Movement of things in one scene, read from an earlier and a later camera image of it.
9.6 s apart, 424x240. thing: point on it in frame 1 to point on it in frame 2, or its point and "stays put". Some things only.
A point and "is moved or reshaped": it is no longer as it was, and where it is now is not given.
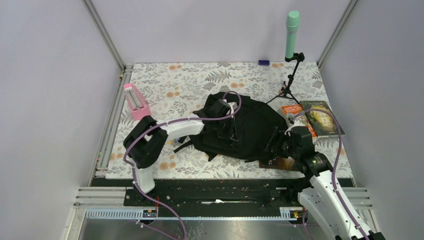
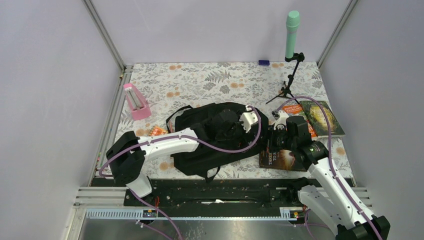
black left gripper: [229, 120] to [238, 122]
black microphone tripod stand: [285, 92] stays put
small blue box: [264, 62] stays put
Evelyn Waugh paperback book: [296, 112] stays put
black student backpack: [234, 126] is moved or reshaped
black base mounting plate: [211, 195] stays put
